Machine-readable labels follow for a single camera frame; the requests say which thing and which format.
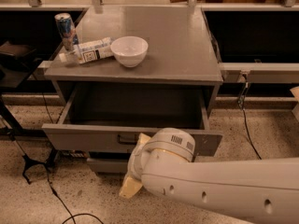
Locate black cable left floor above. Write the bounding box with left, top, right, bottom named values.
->
left=31, top=73, right=106, bottom=224

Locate black side table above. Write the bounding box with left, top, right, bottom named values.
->
left=0, top=41, right=45, bottom=139

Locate white carton bottle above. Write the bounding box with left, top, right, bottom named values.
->
left=59, top=37, right=114, bottom=64

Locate grey drawer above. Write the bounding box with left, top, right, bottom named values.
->
left=43, top=84, right=222, bottom=156
left=87, top=158, right=128, bottom=174

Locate blue silver drink can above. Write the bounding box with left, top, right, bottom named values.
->
left=54, top=13, right=78, bottom=51

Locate black cable floor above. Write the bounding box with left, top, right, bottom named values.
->
left=31, top=73, right=106, bottom=224
left=238, top=73, right=263, bottom=161

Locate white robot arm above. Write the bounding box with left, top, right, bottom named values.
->
left=120, top=128, right=299, bottom=224

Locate black cable right floor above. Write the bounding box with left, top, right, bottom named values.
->
left=238, top=73, right=263, bottom=161

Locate grey bottom drawer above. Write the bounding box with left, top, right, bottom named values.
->
left=87, top=158, right=128, bottom=174

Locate white ceramic bowl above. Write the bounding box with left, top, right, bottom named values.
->
left=110, top=36, right=149, bottom=67

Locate grey top drawer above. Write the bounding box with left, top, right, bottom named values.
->
left=43, top=84, right=222, bottom=156

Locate black tripod stand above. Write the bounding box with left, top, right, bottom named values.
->
left=0, top=115, right=60, bottom=185

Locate grey drawer cabinet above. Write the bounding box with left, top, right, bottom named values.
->
left=44, top=5, right=224, bottom=180

